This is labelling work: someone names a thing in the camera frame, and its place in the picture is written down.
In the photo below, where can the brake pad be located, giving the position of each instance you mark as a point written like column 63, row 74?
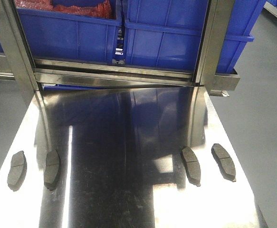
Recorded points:
column 224, row 162
column 192, row 166
column 52, row 170
column 17, row 172

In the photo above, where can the blue plastic bin right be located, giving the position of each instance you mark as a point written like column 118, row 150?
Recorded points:
column 167, row 33

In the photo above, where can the blue bin with red bags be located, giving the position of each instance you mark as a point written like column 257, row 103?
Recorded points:
column 69, row 36

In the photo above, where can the stainless steel rack frame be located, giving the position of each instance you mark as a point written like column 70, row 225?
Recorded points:
column 17, row 62

